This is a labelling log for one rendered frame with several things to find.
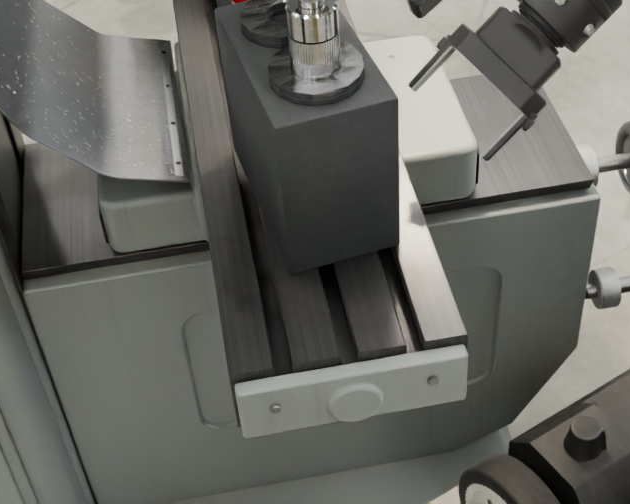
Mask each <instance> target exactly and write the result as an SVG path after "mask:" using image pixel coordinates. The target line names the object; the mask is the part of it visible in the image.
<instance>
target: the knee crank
mask: <svg viewBox="0 0 630 504"><path fill-rule="evenodd" d="M627 292H630V276H626V277H620V278H618V275H617V273H616V272H615V270H614V269H612V268H611V267H607V268H601V269H595V270H591V272H590V273H589V277H588V283H587V289H586V295H585V299H591V300H592V302H593V304H594V306H595V307H596V308H597V309H599V310H600V309H605V308H611V307H617V306H618V305H619V304H620V302H621V296H622V294H621V293H627Z"/></svg>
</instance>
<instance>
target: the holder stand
mask: <svg viewBox="0 0 630 504"><path fill-rule="evenodd" d="M286 1H287V0H249V1H245V2H240V3H236V4H232V5H227V6H223V7H218V8H216V9H215V12H214V13H215V20H216V27H217V34H218V41H219V48H220V55H221V62H222V69H223V76H224V83H225V90H226V97H227V104H228V111H229V118H230V125H231V131H232V138H233V145H234V150H235V152H236V154H237V156H238V159H239V161H240V163H241V165H242V168H243V170H244V172H245V174H246V177H247V179H248V181H249V183H250V186H251V188H252V190H253V192H254V194H255V197H256V199H257V201H258V203H259V206H260V208H261V210H262V212H263V215H264V217H265V219H266V221H267V224H268V226H269V228H270V230H271V233H272V235H273V237H274V239H275V242H276V244H277V246H278V248H279V251H280V253H281V255H282V257H283V259H284V262H285V264H286V266H287V268H288V271H289V272H290V273H291V274H295V273H298V272H302V271H305V270H309V269H313V268H316V267H320V266H324V265H327V264H331V263H334V262H338V261H342V260H345V259H349V258H353V257H356V256H360V255H363V254H367V253H371V252H374V251H378V250H382V249H385V248H389V247H392V246H396V245H398V244H399V243H400V201H399V99H398V97H397V95H396V94H395V92H394V91H393V89H392V88H391V86H390V85H389V83H388V82H387V80H386V79H385V77H384V76H383V74H382V73H381V71H380V70H379V68H378V67H377V65H376V64H375V62H374V61H373V59H372V58H371V56H370V55H369V53H368V52H367V50H366V49H365V47H364V45H363V44H362V42H361V41H360V39H359V38H358V36H357V35H356V33H355V32H354V30H353V29H352V27H351V26H350V24H349V23H348V21H347V20H346V18H345V17H344V15H343V14H342V12H341V11H340V9H339V8H338V16H339V34H340V53H341V67H340V69H339V70H338V71H337V72H336V73H335V74H333V75H332V76H329V77H327V78H324V79H317V80H310V79H304V78H301V77H299V76H297V75H295V74H294V73H293V72H292V70H291V66H290V56H289V45H288V34H287V23H286V12H285V3H286Z"/></svg>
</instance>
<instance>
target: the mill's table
mask: <svg viewBox="0 0 630 504"><path fill-rule="evenodd" d="M172 1H173V7H174V14H175V21H176V27H177V34H178V41H179V47H180V54H181V61H182V67H183V74H184V81H185V87H186V94H187V101H188V107H189V114H190V120H191V127H192V134H193V140H194V147H195V154H196V160H197V167H198V174H199V180H200V187H201V194H202V200H203V207H204V214H205V220H206V227H207V234H208V240H209V247H210V254H211V260H212V267H213V274H214V280H215V287H216V294H217V300H218V307H219V314H220V320H221V327H222V334H223V340H224V347H225V354H226V360H227V367H228V374H229V380H230V385H231V391H232V396H233V402H234V407H235V413H236V418H237V424H238V427H240V426H241V428H242V434H243V437H245V438H251V437H257V436H263V435H268V434H274V433H279V432H285V431H292V430H298V429H304V428H310V427H316V426H322V425H329V424H335V423H341V422H357V421H361V420H364V419H367V418H369V417H371V416H375V415H381V414H386V413H392V412H398V411H403V410H409V409H414V408H420V407H426V406H431V405H437V404H443V403H448V402H454V401H459V400H464V399H465V398H466V387H467V369H468V352H467V345H468V334H467V331H466V328H465V325H464V323H463V320H462V317H461V315H460V312H459V309H458V306H457V304H456V301H455V298H454V296H453V293H452V290H451V287H450V285H449V282H448V279H447V277H446V274H445V271H444V268H443V266H442V263H441V260H440V258H439V255H438V252H437V249H436V247H435V244H434V241H433V239H432V236H431V233H430V230H429V228H428V225H427V222H426V220H425V217H424V214H423V211H422V209H421V206H420V203H419V201H418V198H417V195H416V192H415V190H414V187H413V184H412V182H411V179H410V176H409V173H408V171H407V168H406V165H405V163H404V160H403V157H402V154H401V152H400V149H399V201H400V243H399V244H398V245H396V246H392V247H389V248H385V249H382V250H378V251H374V252H371V253H367V254H363V255H360V256H356V257H353V258H349V259H345V260H342V261H338V262H334V263H331V264H327V265H324V266H320V267H316V268H313V269H309V270H305V271H302V272H298V273H295V274H291V273H290V272H289V271H288V268H287V266H286V264H285V262H284V259H283V257H282V255H281V253H280V251H279V248H278V246H277V244H276V242H275V239H274V237H273V235H272V233H271V230H270V228H269V226H268V224H267V221H266V219H265V217H264V215H263V212H262V210H261V208H260V206H259V203H258V201H257V199H256V197H255V194H254V192H253V190H252V188H251V186H250V183H249V181H248V179H247V177H246V174H245V172H244V170H243V168H242V165H241V163H240V161H239V159H238V156H237V154H236V152H235V150H234V145H233V138H232V131H231V125H230V118H229V111H228V104H227V97H226V90H225V83H224V76H223V69H222V62H221V55H220V48H219V41H218V34H217V27H216V20H215V13H214V12H215V9H216V8H218V7H223V6H227V5H232V0H172Z"/></svg>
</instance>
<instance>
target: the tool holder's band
mask: <svg viewBox="0 0 630 504"><path fill-rule="evenodd" d="M285 12H286V17H287V19H288V20H289V21H291V22H292V23H294V24H297V25H300V26H308V27H309V26H319V25H323V24H326V23H328V22H330V21H332V20H333V19H334V18H335V17H336V16H337V14H338V1H337V0H324V3H323V4H322V5H321V6H320V7H318V8H314V9H306V8H303V7H301V6H300V5H299V4H298V0H287V1H286V3H285Z"/></svg>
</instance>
